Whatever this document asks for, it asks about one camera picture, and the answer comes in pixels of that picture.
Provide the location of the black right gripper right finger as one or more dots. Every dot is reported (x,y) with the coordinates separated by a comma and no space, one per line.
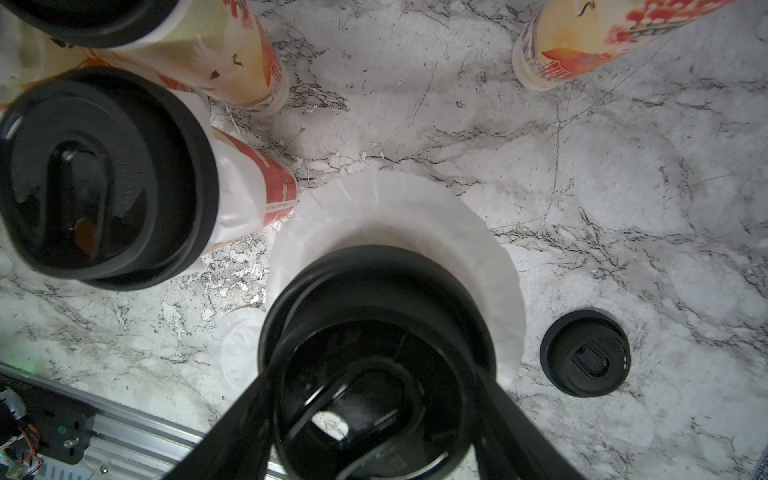
(508,445)

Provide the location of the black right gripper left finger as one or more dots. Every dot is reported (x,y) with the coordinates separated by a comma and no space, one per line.
(238,446)

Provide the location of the black plastic cup lid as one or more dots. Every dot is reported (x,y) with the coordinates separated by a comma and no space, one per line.
(93,24)
(373,352)
(108,179)
(585,354)

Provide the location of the red milk tea paper cup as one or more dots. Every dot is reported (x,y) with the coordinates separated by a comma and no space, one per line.
(255,190)

